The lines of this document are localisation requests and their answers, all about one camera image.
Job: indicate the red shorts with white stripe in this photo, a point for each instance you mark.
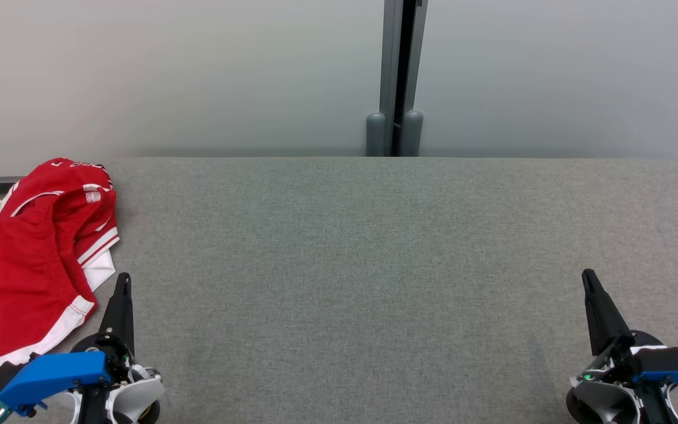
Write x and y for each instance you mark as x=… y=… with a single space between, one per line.
x=9 y=282

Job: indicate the grey door frame post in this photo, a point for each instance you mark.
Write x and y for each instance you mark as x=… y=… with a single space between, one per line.
x=391 y=59

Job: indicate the red and white basketball jersey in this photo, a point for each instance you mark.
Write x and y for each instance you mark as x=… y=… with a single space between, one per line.
x=83 y=176

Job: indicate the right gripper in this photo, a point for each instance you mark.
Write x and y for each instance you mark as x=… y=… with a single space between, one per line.
x=604 y=394

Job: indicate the grey cylinder door stop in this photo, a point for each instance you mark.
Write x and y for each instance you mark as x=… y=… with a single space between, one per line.
x=412 y=134
x=375 y=135

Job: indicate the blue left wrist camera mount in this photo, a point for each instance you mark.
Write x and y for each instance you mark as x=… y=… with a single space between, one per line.
x=56 y=377

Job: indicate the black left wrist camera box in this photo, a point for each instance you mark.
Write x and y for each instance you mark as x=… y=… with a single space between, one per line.
x=6 y=374

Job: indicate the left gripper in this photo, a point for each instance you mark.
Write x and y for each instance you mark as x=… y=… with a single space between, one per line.
x=139 y=394

